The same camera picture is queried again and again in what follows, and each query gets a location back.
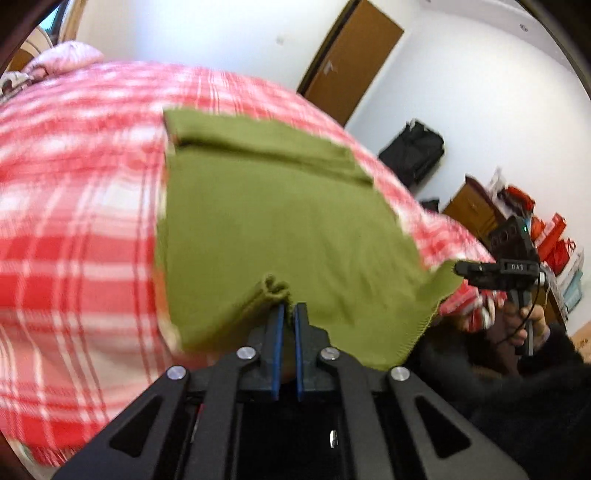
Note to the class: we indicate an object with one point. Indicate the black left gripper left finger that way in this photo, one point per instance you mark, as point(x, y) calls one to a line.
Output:
point(185, 425)

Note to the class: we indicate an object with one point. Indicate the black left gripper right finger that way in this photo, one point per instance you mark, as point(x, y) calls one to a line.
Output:
point(390, 425)

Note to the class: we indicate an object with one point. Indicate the green knitted sweater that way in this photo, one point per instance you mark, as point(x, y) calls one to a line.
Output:
point(256, 213)

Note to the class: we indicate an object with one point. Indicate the person's right hand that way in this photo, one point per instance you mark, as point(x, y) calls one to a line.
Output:
point(526, 324)

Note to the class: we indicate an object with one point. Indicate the red gift bag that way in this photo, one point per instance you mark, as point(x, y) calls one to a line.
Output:
point(553, 248)

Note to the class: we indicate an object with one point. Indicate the brown wooden dresser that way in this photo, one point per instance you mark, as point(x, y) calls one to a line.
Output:
point(472, 208)

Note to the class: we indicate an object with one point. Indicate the black bag on floor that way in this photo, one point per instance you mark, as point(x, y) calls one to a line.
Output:
point(432, 205)

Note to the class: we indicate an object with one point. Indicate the red white plaid bedspread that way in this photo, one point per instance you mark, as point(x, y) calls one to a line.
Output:
point(81, 157)

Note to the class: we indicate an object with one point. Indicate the black folded chair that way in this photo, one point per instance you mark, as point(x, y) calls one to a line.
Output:
point(413, 153)

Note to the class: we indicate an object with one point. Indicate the brown wooden door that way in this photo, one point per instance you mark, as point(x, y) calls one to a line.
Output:
point(352, 54)

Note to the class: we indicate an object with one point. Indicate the beige patterned pillow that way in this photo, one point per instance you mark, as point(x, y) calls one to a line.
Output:
point(12, 82)

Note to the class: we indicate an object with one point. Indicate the pink pillow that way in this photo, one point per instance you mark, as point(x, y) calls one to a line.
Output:
point(61, 59)

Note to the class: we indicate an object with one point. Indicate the wooden headboard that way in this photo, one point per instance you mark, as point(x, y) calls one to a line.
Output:
point(36, 43)

